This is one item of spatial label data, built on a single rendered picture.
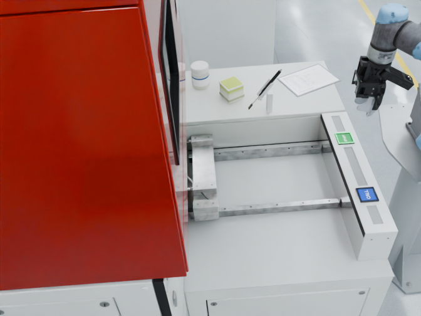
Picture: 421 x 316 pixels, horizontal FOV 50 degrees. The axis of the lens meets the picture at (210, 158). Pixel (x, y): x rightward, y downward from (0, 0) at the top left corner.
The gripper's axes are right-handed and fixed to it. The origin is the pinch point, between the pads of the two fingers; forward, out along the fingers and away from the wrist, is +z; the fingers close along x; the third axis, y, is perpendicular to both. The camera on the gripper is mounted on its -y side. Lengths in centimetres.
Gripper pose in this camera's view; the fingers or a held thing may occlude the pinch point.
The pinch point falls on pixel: (370, 112)
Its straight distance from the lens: 151.3
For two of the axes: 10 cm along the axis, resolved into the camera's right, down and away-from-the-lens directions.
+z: 0.1, 7.0, 7.1
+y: -10.0, -0.2, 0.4
